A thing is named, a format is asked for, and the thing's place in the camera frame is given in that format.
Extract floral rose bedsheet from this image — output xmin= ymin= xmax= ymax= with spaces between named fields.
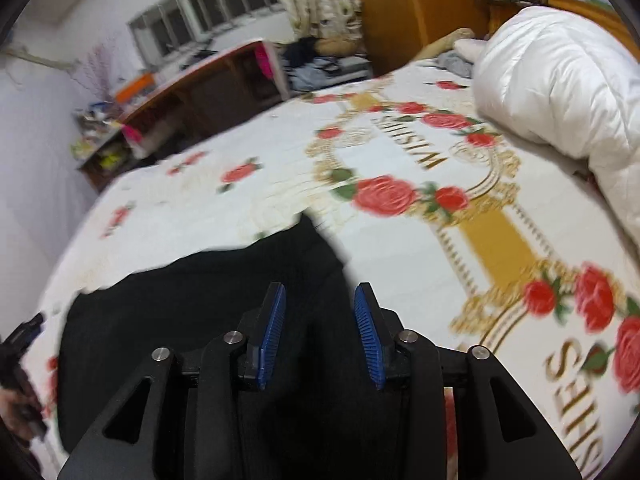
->
xmin=37 ymin=57 xmax=640 ymax=480

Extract black gadget on desk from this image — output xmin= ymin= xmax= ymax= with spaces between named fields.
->
xmin=182 ymin=47 xmax=221 ymax=68

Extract black long coat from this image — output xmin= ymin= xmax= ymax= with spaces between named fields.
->
xmin=56 ymin=212 xmax=451 ymax=480

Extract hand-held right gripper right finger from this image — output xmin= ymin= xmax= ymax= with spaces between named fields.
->
xmin=354 ymin=282 xmax=583 ymax=480

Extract wooden headboard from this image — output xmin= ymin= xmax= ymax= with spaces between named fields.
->
xmin=475 ymin=0 xmax=640 ymax=61

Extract grey cloth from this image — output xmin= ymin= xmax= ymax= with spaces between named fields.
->
xmin=437 ymin=52 xmax=473 ymax=78

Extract tan pillow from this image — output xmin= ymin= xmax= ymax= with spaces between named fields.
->
xmin=415 ymin=27 xmax=476 ymax=61

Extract barred window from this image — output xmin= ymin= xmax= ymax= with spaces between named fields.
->
xmin=127 ymin=0 xmax=281 ymax=56

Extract white wall pipe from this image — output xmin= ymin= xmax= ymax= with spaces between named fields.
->
xmin=0 ymin=42 xmax=76 ymax=70

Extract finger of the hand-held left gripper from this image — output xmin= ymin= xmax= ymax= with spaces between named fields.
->
xmin=11 ymin=312 xmax=46 ymax=348

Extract wooden wardrobe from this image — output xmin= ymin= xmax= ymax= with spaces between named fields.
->
xmin=342 ymin=0 xmax=493 ymax=78

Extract orange storage box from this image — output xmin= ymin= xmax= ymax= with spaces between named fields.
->
xmin=112 ymin=72 xmax=156 ymax=103

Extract wooden desk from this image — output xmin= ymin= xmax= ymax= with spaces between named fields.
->
xmin=75 ymin=40 xmax=291 ymax=191

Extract person's left hand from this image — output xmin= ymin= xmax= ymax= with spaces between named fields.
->
xmin=0 ymin=391 xmax=26 ymax=435

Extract cluster of bottles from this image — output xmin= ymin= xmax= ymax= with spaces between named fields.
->
xmin=75 ymin=102 xmax=126 ymax=133

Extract pink flower branches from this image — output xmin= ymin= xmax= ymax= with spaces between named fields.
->
xmin=67 ymin=35 xmax=121 ymax=101

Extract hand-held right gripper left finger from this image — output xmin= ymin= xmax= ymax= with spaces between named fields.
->
xmin=57 ymin=281 xmax=287 ymax=480

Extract pile of clothes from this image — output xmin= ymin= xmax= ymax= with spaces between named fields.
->
xmin=282 ymin=37 xmax=373 ymax=93

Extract white duvet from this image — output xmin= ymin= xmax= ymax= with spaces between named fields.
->
xmin=452 ymin=5 xmax=640 ymax=238

